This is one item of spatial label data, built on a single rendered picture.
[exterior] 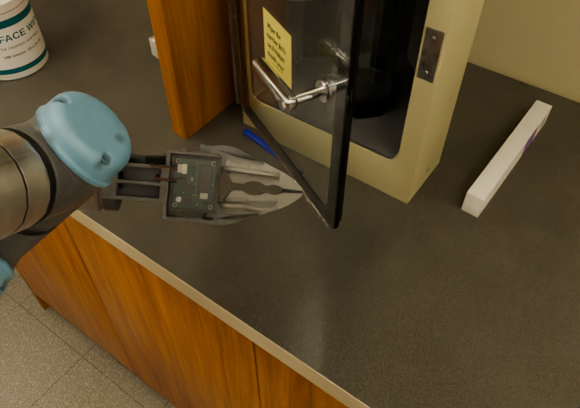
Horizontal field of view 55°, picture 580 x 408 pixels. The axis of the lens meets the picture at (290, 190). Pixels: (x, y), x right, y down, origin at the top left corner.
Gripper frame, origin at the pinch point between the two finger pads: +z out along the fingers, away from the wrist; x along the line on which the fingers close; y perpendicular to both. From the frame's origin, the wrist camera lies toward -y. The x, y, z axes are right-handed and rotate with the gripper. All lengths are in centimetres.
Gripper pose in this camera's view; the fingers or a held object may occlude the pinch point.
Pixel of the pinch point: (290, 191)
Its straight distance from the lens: 64.7
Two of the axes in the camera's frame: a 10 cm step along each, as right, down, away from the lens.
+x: 0.9, -9.9, -0.6
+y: 1.5, 0.8, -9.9
